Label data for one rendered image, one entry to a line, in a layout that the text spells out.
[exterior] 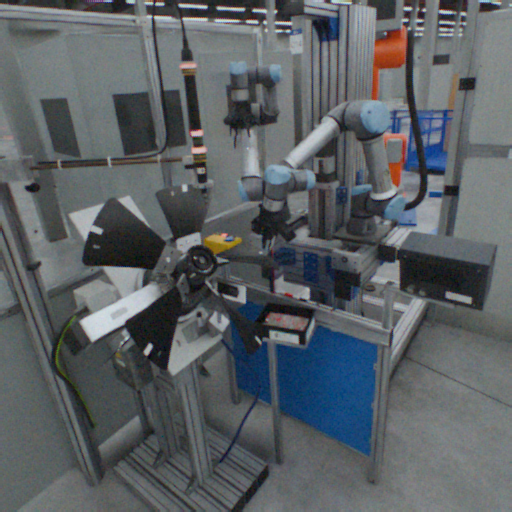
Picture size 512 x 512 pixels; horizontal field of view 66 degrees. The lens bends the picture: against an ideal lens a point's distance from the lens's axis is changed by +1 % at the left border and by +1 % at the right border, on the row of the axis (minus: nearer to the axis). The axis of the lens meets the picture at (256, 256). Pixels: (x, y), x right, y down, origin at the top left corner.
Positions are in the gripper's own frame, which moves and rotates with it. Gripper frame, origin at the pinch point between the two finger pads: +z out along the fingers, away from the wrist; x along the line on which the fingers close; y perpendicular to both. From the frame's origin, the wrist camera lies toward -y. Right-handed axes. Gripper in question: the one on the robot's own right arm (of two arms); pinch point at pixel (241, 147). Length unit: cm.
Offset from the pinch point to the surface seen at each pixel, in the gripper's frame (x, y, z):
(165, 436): 7, -66, 127
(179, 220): -12, -52, 17
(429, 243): -90, -16, 24
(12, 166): 23, -88, -7
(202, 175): -26, -52, -1
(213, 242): 5.6, -19.4, 41.4
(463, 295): -102, -18, 38
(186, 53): -26, -52, -36
